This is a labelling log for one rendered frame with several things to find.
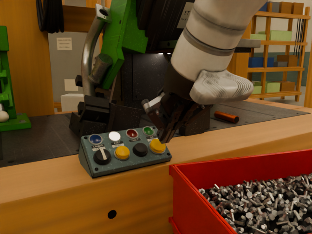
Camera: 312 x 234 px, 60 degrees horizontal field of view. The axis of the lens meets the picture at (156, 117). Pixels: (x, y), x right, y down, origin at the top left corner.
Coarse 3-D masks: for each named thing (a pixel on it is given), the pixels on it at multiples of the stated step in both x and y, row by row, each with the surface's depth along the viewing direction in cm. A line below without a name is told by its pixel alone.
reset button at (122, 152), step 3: (117, 147) 46; (120, 147) 46; (123, 147) 46; (126, 147) 47; (117, 150) 46; (120, 150) 46; (123, 150) 46; (126, 150) 46; (117, 153) 45; (120, 153) 45; (123, 153) 45; (126, 153) 46; (129, 153) 46; (117, 156) 46; (120, 156) 45; (123, 156) 45; (126, 156) 46
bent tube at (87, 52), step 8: (96, 8) 69; (104, 8) 71; (96, 16) 68; (104, 16) 69; (96, 24) 71; (104, 24) 72; (88, 32) 74; (96, 32) 73; (88, 40) 74; (96, 40) 75; (88, 48) 75; (88, 56) 75; (88, 64) 75; (88, 72) 73; (88, 88) 69
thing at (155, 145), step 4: (152, 140) 50; (156, 140) 50; (152, 144) 49; (156, 144) 49; (160, 144) 49; (164, 144) 50; (152, 148) 49; (156, 148) 48; (160, 148) 49; (164, 148) 49; (156, 152) 49; (160, 152) 49
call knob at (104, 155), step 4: (96, 152) 44; (100, 152) 44; (104, 152) 44; (108, 152) 45; (96, 156) 44; (100, 156) 44; (104, 156) 44; (108, 156) 44; (96, 160) 44; (100, 160) 44; (104, 160) 44; (108, 160) 44
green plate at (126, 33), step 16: (112, 0) 72; (128, 0) 63; (112, 16) 70; (128, 16) 65; (112, 32) 68; (128, 32) 66; (144, 32) 68; (112, 48) 66; (128, 48) 67; (144, 48) 69
